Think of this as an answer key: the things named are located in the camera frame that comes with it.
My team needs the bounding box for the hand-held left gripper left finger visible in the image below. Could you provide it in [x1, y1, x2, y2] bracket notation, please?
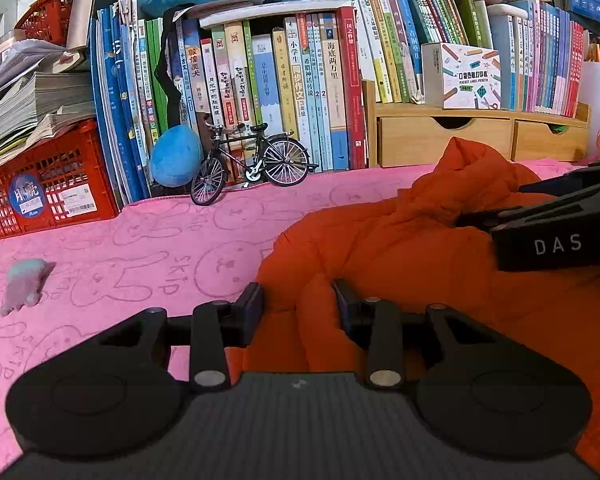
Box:
[87, 282, 265, 393]

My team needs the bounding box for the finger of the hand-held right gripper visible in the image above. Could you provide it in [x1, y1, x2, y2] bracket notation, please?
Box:
[455, 187, 600, 231]
[517, 160, 600, 196]

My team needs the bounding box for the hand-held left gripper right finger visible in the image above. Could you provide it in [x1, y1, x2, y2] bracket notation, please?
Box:
[332, 278, 518, 391]

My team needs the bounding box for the orange puffer jacket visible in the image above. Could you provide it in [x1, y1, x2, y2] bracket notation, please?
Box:
[227, 136, 600, 476]

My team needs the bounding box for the wooden drawer organizer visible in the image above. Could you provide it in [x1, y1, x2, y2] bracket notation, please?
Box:
[362, 80, 592, 168]

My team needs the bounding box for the pink rabbit-print blanket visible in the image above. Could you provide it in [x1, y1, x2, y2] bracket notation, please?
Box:
[0, 157, 600, 476]

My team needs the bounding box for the black miniature bicycle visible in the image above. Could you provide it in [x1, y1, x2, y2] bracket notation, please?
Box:
[190, 121, 318, 207]

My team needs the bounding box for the white printed box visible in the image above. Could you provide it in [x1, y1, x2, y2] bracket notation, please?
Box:
[421, 42, 502, 110]

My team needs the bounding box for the round blue plush ball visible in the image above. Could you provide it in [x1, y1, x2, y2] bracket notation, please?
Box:
[149, 125, 204, 187]

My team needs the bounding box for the row of books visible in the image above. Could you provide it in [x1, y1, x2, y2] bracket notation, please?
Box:
[89, 0, 600, 206]

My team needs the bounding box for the red plastic crate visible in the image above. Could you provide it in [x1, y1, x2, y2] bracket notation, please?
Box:
[0, 119, 120, 241]

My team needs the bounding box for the small teal grey toy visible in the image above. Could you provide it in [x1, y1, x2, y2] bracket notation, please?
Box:
[0, 259, 57, 317]

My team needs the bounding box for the white shelf board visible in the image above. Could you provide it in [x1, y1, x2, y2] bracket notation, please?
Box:
[199, 0, 355, 30]

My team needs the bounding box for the stack of papers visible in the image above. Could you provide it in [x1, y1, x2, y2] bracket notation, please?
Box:
[0, 35, 98, 161]

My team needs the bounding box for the beige cardboard panel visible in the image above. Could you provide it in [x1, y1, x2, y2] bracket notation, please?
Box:
[67, 0, 103, 53]

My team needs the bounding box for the red plastic basket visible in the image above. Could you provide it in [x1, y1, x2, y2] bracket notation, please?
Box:
[14, 0, 76, 46]

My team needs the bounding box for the black strap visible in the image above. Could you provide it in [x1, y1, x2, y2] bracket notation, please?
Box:
[160, 7, 188, 126]

